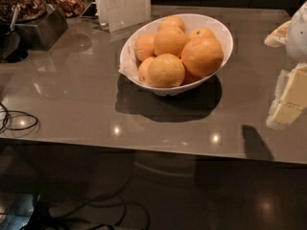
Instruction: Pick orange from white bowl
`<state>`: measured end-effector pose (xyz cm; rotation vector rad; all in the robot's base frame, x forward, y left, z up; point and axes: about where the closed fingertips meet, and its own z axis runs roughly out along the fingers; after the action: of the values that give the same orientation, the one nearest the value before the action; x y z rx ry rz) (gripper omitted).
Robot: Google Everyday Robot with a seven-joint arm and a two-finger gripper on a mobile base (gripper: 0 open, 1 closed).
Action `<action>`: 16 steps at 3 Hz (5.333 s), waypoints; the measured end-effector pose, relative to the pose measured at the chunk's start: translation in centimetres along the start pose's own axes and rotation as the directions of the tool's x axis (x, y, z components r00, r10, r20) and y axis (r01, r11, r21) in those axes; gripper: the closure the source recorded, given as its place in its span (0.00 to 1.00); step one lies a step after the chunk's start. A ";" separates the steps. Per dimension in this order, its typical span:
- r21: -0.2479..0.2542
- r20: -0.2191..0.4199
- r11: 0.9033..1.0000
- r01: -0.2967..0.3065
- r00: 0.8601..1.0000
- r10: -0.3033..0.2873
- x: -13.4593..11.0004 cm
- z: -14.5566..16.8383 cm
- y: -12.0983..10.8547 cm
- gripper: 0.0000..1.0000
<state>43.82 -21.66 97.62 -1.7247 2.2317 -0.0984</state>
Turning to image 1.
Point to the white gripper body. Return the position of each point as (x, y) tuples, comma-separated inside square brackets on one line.
[(297, 35)]

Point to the glass jar of nuts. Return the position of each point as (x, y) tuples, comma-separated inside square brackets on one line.
[(29, 9)]

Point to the bottom orange under pile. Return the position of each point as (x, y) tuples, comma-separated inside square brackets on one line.
[(189, 78)]

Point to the metal square container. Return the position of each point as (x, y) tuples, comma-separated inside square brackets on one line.
[(41, 34)]

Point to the dried snack pile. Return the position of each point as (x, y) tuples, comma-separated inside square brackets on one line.
[(71, 8)]

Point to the black cup with spoon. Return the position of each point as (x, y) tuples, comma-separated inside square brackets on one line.
[(13, 48)]

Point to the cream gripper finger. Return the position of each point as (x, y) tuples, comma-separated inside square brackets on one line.
[(278, 37), (290, 97)]

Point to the centre top orange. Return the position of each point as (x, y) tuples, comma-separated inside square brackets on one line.
[(170, 40)]

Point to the front left small orange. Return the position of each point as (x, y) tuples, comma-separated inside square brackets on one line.
[(143, 70)]

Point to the clear acrylic sign holder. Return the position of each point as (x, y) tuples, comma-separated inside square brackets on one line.
[(121, 14)]

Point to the white oval bowl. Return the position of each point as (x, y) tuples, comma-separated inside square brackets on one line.
[(129, 63)]

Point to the large orange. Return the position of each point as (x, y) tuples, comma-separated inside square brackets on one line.
[(202, 56)]

